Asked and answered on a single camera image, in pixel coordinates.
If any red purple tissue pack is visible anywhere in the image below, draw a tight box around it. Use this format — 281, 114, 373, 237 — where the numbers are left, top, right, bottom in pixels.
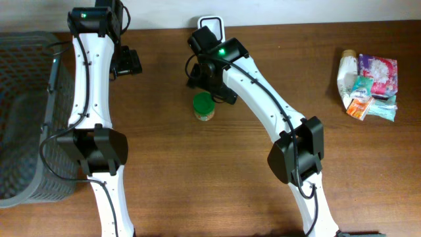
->
358, 54, 398, 98

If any grey plastic mesh basket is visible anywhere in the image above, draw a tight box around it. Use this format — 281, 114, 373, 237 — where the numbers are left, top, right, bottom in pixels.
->
1, 32, 78, 209

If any white green tube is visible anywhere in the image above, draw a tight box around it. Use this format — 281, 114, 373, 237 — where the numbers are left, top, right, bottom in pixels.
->
337, 49, 358, 109

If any teal wipes packet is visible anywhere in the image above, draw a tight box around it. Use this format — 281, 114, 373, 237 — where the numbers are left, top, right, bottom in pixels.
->
367, 95, 397, 122

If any small teal tissue pack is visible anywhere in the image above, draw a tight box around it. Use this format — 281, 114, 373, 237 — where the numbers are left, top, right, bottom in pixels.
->
350, 76, 374, 103

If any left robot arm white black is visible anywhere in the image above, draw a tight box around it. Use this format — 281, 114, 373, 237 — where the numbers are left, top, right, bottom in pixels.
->
57, 0, 142, 237

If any orange tissue pack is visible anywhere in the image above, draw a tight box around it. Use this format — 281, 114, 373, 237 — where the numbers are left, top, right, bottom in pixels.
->
346, 97, 374, 120

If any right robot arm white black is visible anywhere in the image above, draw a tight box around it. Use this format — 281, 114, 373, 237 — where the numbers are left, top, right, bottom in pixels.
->
187, 26, 346, 237

